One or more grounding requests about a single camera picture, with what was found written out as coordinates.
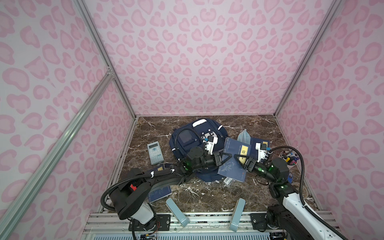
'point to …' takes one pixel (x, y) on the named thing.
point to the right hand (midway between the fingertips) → (238, 157)
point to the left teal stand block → (182, 219)
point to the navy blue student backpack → (192, 134)
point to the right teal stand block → (237, 214)
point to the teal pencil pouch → (244, 136)
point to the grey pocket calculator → (155, 152)
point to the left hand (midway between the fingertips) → (234, 156)
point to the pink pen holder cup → (291, 158)
